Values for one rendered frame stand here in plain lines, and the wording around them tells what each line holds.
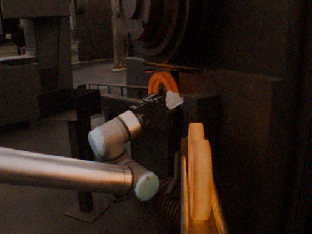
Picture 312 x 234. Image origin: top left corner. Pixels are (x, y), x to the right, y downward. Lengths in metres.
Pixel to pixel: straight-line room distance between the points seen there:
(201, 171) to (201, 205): 0.06
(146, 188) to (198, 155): 0.37
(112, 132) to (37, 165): 0.30
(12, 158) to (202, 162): 0.43
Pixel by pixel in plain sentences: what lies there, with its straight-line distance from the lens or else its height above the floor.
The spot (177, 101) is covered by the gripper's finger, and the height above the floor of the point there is 0.76.
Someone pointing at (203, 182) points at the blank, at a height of 0.76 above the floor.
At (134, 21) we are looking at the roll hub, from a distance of 1.07.
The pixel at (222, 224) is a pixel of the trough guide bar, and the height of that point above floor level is 0.71.
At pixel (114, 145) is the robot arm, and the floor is 0.66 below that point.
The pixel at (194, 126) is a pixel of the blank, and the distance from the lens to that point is 0.68.
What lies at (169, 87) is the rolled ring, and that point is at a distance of 1.08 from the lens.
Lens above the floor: 1.00
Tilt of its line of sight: 17 degrees down
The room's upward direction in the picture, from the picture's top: 2 degrees counter-clockwise
